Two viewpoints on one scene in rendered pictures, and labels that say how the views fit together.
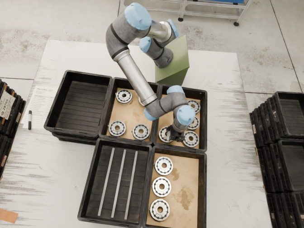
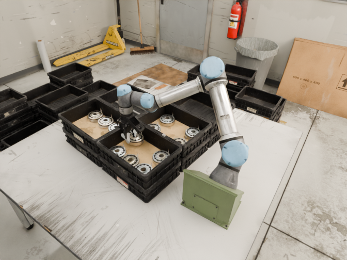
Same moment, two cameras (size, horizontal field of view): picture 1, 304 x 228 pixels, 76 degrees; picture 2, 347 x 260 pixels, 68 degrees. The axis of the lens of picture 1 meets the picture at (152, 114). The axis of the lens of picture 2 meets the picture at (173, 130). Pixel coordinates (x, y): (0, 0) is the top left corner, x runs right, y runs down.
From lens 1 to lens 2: 1.60 m
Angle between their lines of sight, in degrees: 70
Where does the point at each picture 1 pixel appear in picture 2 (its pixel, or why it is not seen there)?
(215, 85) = (158, 249)
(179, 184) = (96, 132)
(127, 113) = (176, 131)
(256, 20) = not seen: outside the picture
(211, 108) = (132, 220)
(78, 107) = (202, 112)
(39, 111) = not seen: hidden behind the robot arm
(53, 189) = not seen: hidden behind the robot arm
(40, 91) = (238, 113)
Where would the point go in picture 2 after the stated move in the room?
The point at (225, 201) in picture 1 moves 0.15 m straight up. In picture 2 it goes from (53, 169) to (46, 151)
